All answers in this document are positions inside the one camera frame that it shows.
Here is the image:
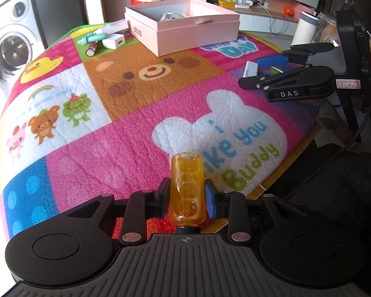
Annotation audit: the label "colourful cartoon play mat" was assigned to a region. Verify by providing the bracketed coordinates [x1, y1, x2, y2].
[0, 22, 319, 245]

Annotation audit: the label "clear plastic bag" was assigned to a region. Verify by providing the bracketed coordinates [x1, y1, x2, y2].
[159, 11, 192, 22]

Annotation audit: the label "thin dark cables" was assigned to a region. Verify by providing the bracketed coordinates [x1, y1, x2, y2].
[260, 0, 299, 34]

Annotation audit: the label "clear glass jar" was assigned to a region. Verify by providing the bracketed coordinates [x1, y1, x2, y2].
[312, 12, 341, 47]

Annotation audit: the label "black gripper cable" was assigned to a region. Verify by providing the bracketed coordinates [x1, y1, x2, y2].
[284, 108, 371, 198]

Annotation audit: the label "white tumbler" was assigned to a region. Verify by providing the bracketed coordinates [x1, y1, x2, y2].
[292, 11, 319, 45]

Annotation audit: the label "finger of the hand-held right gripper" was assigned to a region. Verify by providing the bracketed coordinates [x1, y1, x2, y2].
[238, 65, 316, 91]
[256, 43, 336, 68]

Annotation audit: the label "teal plastic clip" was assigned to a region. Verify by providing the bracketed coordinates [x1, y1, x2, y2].
[77, 32, 104, 45]

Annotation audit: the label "small white adapter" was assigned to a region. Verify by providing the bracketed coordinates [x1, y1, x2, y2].
[243, 61, 259, 78]

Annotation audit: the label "silver washing machine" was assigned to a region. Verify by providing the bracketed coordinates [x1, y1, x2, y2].
[0, 22, 47, 76]

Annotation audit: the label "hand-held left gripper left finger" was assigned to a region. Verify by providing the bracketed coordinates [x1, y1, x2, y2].
[66, 178, 171, 246]

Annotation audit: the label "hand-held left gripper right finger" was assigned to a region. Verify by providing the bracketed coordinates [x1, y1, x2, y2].
[205, 179, 306, 246]

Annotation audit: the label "amber plastic bottle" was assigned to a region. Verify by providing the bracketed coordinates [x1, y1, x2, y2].
[170, 152, 206, 234]

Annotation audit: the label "white dryer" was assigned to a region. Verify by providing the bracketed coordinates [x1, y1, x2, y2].
[0, 0, 34, 34]

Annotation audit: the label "dark cloth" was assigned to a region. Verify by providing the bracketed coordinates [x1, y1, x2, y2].
[250, 142, 371, 297]

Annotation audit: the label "pink cardboard box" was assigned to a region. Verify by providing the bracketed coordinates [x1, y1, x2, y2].
[124, 0, 241, 57]

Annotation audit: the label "white usb charger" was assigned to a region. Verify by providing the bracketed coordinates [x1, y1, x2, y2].
[103, 34, 126, 50]

